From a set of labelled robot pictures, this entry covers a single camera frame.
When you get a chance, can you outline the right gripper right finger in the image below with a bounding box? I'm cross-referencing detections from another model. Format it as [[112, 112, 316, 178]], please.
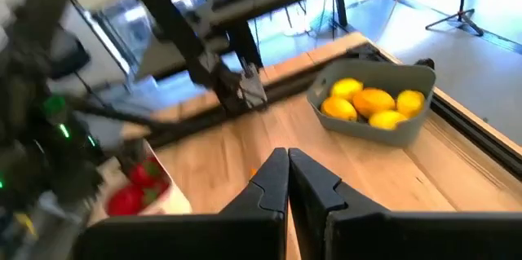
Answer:
[[288, 148, 389, 260]]

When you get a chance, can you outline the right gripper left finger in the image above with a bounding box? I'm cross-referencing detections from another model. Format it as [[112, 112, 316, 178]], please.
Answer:
[[219, 148, 290, 215]]

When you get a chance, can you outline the yellow plastic lemon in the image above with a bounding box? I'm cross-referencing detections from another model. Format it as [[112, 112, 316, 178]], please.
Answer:
[[396, 89, 427, 118], [368, 109, 409, 131], [329, 77, 365, 102], [320, 95, 359, 122]]

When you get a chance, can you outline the yellow mango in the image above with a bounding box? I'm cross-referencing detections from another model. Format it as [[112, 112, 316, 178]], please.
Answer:
[[352, 87, 396, 119]]

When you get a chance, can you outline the dark grey plastic basket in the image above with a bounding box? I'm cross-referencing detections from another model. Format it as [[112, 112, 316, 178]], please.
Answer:
[[305, 58, 437, 149]]

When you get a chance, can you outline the white plastic basket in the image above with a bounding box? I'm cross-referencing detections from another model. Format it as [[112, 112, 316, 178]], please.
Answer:
[[87, 139, 193, 217]]

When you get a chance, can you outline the black tripod stand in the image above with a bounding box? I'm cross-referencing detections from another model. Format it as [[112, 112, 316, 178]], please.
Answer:
[[425, 0, 486, 37]]

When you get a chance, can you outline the yellow cable tag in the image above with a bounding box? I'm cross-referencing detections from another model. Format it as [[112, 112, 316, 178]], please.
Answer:
[[14, 213, 38, 239]]

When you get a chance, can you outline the black table frame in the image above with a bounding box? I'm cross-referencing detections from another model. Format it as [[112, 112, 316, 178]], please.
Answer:
[[144, 43, 522, 179]]

